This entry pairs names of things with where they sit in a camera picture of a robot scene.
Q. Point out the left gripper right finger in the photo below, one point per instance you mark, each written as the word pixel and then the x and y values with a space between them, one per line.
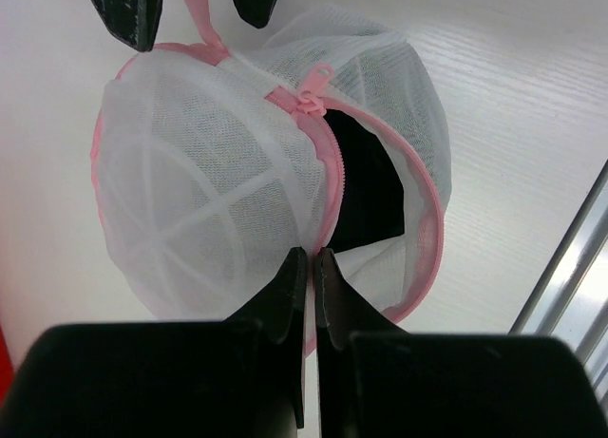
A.
pixel 376 380

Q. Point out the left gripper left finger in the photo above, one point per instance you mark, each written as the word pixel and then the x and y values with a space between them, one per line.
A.
pixel 238 377

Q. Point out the white mesh laundry bag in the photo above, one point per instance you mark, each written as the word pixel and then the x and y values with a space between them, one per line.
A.
pixel 209 164

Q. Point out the black bra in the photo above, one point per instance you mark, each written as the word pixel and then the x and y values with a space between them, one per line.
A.
pixel 372 205

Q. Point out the red plastic bin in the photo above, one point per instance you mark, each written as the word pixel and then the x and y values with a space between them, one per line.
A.
pixel 6 367

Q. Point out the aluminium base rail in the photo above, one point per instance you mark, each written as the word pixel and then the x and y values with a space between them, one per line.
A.
pixel 569 301

